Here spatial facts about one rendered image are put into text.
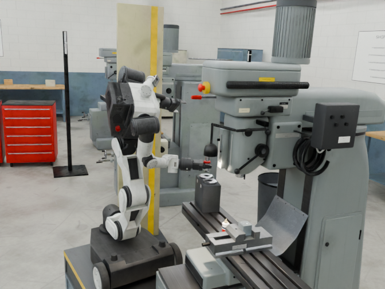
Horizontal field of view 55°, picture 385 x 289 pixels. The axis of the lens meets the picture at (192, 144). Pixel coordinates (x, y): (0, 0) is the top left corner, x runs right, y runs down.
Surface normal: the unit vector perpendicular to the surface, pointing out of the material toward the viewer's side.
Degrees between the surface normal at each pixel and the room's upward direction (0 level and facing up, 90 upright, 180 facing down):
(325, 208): 89
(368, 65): 90
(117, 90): 34
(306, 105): 90
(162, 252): 45
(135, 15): 90
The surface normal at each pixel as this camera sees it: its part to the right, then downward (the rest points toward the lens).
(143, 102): 0.34, -0.67
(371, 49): -0.93, 0.05
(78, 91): 0.37, 0.25
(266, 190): -0.75, 0.19
